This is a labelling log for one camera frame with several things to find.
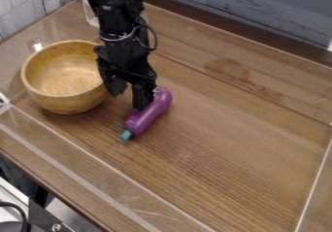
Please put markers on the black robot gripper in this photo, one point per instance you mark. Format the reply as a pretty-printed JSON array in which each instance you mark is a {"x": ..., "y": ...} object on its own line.
[{"x": 123, "y": 65}]

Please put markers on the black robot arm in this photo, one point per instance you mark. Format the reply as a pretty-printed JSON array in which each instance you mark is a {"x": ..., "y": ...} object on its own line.
[{"x": 120, "y": 17}]

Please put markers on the clear acrylic tray wall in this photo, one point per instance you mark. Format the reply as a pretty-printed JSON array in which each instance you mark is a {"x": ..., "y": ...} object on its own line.
[{"x": 235, "y": 161}]

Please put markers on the purple toy eggplant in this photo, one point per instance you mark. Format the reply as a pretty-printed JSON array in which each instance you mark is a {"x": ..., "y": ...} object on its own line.
[{"x": 139, "y": 120}]

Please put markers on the clear acrylic corner bracket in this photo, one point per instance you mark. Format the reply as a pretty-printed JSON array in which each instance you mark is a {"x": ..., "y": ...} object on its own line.
[{"x": 90, "y": 15}]

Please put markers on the black metal table bracket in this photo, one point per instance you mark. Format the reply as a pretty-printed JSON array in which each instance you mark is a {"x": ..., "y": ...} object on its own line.
[{"x": 42, "y": 221}]

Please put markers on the brown wooden bowl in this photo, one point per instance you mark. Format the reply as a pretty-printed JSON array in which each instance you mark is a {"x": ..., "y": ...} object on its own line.
[{"x": 62, "y": 78}]

